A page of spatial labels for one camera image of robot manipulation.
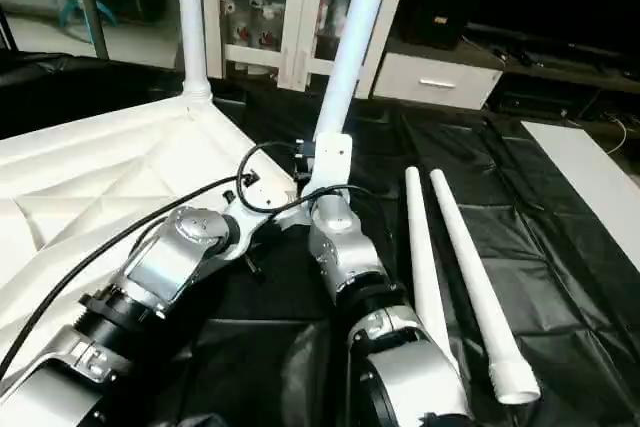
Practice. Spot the white plastic table leg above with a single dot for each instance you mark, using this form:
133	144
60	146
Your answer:
480	287
425	257
350	47
192	17

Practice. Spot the white plastic table top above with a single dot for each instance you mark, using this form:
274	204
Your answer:
90	187

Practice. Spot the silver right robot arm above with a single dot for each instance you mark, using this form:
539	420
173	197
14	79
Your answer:
350	267

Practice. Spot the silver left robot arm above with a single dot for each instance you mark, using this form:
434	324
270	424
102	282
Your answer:
150	287

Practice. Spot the white drawer unit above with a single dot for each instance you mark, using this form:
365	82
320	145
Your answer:
435	82

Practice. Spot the white glass-door cabinet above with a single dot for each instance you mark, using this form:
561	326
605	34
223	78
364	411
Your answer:
270	7

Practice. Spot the blue floor stand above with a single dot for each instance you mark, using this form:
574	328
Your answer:
88	12

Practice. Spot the dark low sideboard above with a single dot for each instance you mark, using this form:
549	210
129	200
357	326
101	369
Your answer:
560	57

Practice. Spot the black work mat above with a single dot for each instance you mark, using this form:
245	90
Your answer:
560	277

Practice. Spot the white flat board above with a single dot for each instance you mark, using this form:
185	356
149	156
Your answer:
590	177

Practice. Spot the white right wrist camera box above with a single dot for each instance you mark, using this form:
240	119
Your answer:
328	162

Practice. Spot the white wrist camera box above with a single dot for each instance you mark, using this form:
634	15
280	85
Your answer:
265	209
328	162

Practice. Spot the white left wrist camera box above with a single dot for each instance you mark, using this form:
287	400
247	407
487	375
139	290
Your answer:
265	209

